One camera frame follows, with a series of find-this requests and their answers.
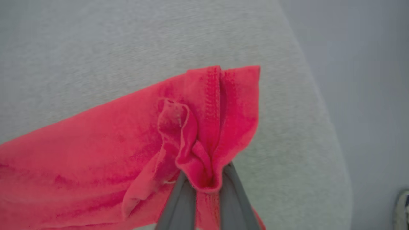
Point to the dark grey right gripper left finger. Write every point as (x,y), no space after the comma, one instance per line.
(179,207)

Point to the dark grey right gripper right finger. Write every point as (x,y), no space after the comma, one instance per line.
(235,201)

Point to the red Bulls basketball jersey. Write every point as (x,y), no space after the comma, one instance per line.
(96,153)

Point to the grey white rounded object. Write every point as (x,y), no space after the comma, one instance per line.
(402,210)

